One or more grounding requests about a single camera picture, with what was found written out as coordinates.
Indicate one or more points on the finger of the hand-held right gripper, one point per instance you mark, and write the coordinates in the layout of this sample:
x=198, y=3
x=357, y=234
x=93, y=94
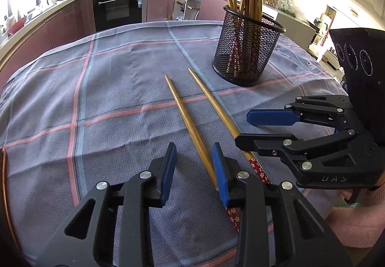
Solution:
x=270, y=117
x=258, y=142

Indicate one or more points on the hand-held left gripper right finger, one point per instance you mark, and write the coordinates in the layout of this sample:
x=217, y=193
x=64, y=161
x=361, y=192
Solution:
x=219, y=176

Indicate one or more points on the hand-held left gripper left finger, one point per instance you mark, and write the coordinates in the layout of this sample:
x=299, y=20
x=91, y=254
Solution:
x=168, y=176

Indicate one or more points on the wooden chopstick red patterned end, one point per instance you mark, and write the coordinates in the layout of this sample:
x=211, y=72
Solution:
x=211, y=98
x=184, y=116

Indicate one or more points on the person's right forearm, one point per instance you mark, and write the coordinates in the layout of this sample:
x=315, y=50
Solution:
x=373, y=196

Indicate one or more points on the person's right hand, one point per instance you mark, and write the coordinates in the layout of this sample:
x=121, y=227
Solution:
x=346, y=196

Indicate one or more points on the grey checked tablecloth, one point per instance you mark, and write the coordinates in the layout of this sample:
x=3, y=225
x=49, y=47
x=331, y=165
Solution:
x=120, y=89

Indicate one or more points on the pink fluffy clothing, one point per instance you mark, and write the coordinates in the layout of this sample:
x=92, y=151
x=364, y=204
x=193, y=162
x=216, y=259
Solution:
x=358, y=228

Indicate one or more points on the wooden stool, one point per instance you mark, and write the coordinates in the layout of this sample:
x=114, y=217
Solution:
x=188, y=8

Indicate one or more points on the black built-in oven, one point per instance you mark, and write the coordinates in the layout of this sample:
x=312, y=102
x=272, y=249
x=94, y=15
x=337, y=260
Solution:
x=117, y=8

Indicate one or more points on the pink kitchen cabinets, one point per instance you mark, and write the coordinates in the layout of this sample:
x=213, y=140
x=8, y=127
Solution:
x=63, y=23

